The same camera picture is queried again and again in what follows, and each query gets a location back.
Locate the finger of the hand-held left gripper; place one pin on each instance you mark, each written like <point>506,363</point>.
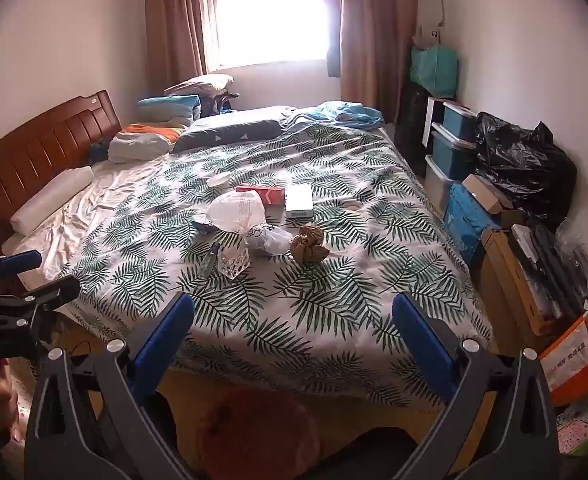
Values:
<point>21,260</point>
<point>49,291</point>

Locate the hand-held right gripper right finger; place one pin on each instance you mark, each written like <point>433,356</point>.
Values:
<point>424,340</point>

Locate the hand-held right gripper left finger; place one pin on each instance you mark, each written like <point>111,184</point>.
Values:
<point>164,332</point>

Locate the white plastic bag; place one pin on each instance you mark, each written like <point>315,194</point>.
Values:
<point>234,210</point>

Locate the white cylindrical pillow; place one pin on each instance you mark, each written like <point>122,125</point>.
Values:
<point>49,200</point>

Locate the small spray bottle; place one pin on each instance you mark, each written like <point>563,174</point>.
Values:
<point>210,260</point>

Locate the white bed sheet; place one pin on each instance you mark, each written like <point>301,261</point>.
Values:
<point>99,200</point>

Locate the large cardboard box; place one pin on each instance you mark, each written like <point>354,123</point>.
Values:
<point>516,290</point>

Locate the wooden bed headboard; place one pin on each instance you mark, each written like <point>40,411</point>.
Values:
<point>39,150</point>

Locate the bed with leaf-print cover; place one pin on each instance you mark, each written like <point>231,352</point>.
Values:
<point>324,285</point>

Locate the blue woven bag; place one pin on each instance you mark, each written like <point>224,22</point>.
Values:
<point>466,225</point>

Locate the brown round stool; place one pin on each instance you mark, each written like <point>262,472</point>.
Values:
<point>259,435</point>

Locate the small clear plastic bag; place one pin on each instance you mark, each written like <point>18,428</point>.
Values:
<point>274,242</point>

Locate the crumpled brown paper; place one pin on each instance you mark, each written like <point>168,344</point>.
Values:
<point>309,245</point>

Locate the orange shopping bag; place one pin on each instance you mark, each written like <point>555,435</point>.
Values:
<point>574,355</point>

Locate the clear storage bin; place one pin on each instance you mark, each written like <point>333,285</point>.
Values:
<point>439,185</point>

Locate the white and orange pillow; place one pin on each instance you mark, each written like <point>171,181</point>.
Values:
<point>134,147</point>

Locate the small cardboard box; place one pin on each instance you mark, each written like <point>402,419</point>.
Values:
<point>486,192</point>

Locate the red box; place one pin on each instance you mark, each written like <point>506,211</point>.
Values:
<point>264,195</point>

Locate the floral floor mat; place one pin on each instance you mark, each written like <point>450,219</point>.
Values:
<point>584,425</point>

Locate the blue storage bin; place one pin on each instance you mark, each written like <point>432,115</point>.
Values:
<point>460,122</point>
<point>451,157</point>

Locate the white box with blue side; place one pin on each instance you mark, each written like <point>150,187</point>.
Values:
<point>299,200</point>

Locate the black garbage bag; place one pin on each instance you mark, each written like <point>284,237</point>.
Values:
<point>524,170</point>

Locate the black suitcase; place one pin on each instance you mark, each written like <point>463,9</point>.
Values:
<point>411,130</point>

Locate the grey pillow with triangles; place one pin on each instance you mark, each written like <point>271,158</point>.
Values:
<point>229,130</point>

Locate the blue pillow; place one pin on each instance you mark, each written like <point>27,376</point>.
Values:
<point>169,105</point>

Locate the light blue cloth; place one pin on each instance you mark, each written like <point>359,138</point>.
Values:
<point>344,110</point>

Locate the beige pillow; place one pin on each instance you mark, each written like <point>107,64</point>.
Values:
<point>204,82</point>

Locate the teal bag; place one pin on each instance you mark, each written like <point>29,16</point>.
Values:
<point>434,70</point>

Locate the brown curtain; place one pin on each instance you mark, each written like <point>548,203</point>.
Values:
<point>374,25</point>
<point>174,20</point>

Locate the window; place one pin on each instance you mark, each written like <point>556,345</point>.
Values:
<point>274,15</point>

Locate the black folded frame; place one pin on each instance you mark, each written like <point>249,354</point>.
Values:
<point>549,265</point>

